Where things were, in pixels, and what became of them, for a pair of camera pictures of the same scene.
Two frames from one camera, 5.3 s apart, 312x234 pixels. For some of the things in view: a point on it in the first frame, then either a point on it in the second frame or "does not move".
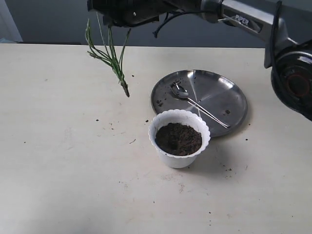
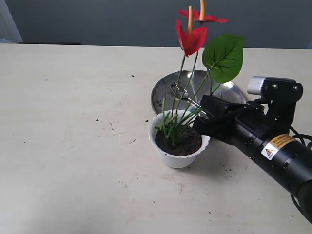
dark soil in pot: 178,139 does not move
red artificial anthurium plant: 107,53 → 204,66
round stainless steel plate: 218,93 does not move
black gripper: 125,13 → 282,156
